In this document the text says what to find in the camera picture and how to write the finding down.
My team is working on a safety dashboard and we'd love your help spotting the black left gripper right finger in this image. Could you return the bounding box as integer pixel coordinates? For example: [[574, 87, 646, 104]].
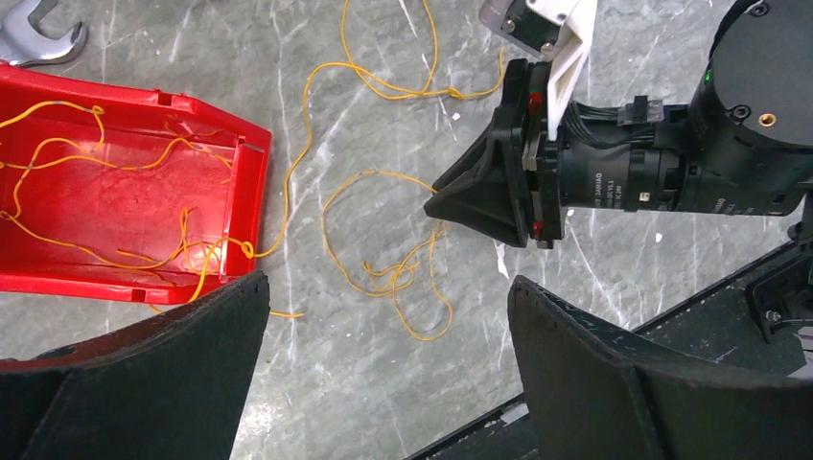
[[507, 276, 812, 459]]

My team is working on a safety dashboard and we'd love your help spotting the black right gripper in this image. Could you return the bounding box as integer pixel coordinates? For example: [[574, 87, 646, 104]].
[[423, 59, 686, 249]]

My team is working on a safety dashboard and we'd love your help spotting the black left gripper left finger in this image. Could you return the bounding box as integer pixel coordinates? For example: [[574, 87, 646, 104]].
[[1, 271, 269, 459]]

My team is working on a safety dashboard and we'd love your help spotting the yellow wire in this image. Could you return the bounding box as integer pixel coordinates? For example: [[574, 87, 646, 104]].
[[0, 98, 255, 306], [149, 0, 507, 343]]

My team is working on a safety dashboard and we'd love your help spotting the red bin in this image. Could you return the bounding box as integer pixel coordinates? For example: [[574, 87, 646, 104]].
[[1, 63, 272, 305]]

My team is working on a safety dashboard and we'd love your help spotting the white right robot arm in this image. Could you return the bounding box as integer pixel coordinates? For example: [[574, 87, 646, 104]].
[[424, 1, 812, 250]]

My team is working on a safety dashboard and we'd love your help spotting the silver wrench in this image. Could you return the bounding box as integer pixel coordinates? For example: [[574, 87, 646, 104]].
[[1, 0, 89, 68]]

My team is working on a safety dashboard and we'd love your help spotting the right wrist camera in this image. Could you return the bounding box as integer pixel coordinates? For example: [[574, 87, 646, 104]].
[[478, 0, 597, 141]]

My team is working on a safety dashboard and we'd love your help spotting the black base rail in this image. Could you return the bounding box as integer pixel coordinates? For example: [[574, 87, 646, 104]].
[[418, 243, 812, 459]]

